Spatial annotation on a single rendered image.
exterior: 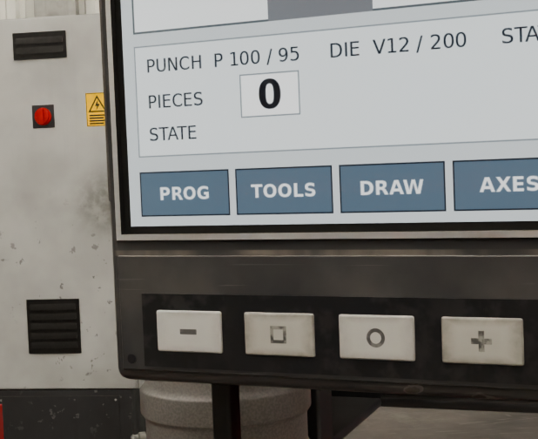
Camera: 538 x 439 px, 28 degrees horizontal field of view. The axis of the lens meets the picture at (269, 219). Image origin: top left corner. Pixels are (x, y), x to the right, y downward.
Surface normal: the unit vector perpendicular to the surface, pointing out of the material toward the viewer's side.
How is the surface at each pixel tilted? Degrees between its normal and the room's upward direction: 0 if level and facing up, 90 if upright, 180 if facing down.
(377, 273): 90
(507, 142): 90
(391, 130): 90
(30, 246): 90
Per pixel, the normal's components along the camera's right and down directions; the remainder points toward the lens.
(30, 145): -0.16, 0.06
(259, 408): 0.41, 0.04
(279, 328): -0.42, 0.07
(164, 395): -0.54, -0.61
